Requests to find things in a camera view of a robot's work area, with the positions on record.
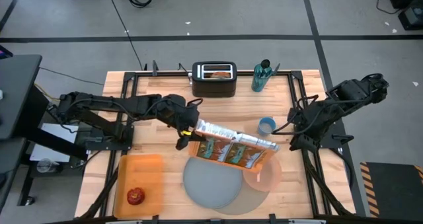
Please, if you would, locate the red apple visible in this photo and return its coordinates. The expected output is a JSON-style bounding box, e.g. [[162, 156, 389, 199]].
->
[[127, 187, 146, 206]]

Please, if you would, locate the blue cup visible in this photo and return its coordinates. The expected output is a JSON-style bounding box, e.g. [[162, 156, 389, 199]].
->
[[257, 117, 277, 137]]

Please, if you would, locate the orange cereal box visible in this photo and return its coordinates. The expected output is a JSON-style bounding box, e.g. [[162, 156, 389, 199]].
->
[[188, 119, 281, 174]]

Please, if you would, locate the black aluminium table frame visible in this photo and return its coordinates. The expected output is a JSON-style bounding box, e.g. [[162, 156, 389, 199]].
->
[[79, 70, 356, 224]]

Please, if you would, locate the orange plastic tray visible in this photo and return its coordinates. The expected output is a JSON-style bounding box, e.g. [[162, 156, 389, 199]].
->
[[113, 153, 165, 219]]

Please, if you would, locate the black device colourful screen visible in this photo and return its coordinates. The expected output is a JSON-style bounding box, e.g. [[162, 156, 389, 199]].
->
[[0, 44, 14, 59]]

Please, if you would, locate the clear plastic cup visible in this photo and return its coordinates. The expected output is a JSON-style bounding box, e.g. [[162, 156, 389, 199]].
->
[[36, 157, 60, 174]]

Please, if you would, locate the pink bowl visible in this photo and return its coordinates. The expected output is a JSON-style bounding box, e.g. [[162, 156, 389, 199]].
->
[[243, 154, 283, 192]]

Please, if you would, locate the gray plate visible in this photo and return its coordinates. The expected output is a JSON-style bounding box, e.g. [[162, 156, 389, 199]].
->
[[182, 157, 243, 209]]

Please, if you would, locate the white paper sheet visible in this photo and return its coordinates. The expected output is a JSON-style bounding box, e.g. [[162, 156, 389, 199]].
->
[[29, 123, 80, 162]]

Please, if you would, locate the thin black desk cable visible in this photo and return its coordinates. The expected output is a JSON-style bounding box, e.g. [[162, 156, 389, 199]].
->
[[39, 67, 105, 86]]

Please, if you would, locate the black two-slot toaster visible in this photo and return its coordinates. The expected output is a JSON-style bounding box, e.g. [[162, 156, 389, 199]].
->
[[191, 61, 238, 98]]

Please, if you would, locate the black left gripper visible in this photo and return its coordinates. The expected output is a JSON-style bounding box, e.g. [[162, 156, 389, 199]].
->
[[175, 104, 208, 151]]

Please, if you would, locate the long black floor cable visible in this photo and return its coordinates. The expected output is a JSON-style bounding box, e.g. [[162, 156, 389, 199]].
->
[[106, 0, 147, 70]]

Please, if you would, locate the black side desk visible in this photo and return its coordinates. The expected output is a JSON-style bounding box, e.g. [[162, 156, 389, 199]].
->
[[0, 54, 43, 211]]

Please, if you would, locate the teal faceted water bottle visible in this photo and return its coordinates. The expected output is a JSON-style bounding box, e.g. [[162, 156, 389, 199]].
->
[[251, 59, 274, 93]]

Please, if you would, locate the black hazard-striped floor mat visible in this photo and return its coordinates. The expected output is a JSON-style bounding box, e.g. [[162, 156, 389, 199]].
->
[[360, 161, 423, 218]]

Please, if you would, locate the round gray placemat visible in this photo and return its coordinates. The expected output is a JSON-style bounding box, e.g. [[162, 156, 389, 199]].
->
[[213, 172, 270, 216]]

